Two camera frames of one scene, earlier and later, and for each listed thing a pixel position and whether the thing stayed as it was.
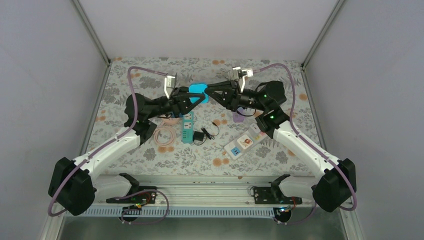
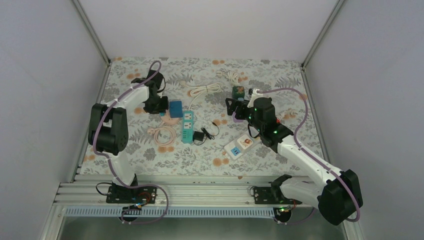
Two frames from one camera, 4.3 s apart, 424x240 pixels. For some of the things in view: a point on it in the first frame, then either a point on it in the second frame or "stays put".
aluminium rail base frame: (204, 191) stays put
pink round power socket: (168, 121) stays put
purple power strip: (237, 117) stays put
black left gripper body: (174, 103) -> (155, 105)
